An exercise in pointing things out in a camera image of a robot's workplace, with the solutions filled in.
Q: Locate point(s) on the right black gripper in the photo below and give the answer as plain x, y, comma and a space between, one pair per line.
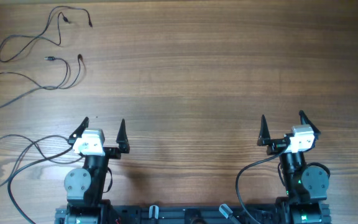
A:
276, 145

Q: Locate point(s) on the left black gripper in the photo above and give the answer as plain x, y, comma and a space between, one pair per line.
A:
114, 152

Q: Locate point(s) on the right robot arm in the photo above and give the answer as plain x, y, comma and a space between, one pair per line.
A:
306, 183

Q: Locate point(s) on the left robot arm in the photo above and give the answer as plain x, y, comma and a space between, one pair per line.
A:
85, 185

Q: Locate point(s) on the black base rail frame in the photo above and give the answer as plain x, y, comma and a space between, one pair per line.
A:
263, 213

